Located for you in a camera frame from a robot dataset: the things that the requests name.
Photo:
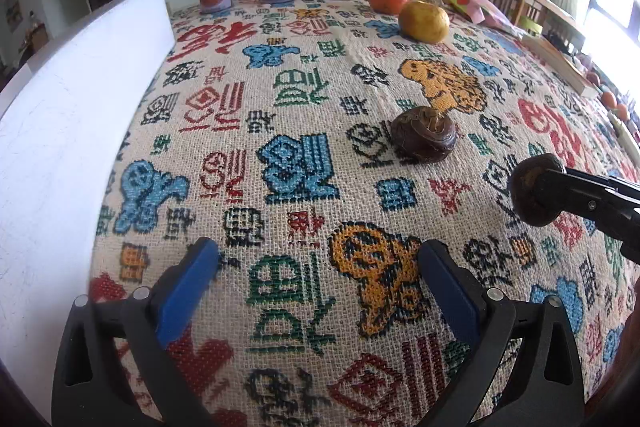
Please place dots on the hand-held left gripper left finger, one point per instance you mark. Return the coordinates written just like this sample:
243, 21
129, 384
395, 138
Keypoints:
187, 292

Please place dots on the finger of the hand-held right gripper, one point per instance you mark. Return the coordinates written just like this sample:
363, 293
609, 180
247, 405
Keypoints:
590, 194

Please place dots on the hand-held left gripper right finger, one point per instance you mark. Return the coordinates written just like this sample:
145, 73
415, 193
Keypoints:
450, 294

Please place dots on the dark brown mangosteen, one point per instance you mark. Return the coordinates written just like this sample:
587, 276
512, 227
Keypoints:
530, 194

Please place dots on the orange in bowl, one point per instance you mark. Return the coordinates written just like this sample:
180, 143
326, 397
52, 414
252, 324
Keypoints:
621, 112
607, 99

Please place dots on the dark red fruit in bowl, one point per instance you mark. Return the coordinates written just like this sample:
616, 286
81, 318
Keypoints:
593, 79

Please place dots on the brown water chestnut on cloth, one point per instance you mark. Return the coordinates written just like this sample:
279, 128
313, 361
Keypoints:
420, 139

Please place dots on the lime green stool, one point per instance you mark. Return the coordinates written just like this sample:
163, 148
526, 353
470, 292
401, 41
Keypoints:
532, 27

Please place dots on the printed woven tablecloth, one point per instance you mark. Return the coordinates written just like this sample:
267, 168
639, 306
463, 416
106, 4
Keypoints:
300, 117

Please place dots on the pink and yellow snack bag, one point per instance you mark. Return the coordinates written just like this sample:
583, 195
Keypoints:
472, 4

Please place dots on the yellow pear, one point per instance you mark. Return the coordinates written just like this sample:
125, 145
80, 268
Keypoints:
424, 21

